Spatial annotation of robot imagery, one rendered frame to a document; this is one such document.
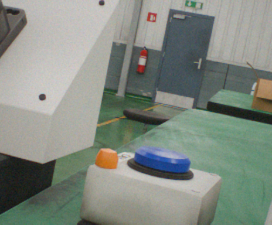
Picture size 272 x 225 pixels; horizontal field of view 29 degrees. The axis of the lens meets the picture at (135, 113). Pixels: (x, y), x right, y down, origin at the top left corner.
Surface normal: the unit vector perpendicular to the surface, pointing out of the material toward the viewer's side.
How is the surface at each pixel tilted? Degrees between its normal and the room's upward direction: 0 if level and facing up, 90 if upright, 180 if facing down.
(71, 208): 0
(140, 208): 90
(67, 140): 90
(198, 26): 90
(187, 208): 90
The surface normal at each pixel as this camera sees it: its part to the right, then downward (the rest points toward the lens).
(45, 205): 0.19, -0.98
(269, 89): -0.15, -0.30
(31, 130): -0.25, 0.06
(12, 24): -0.02, -0.68
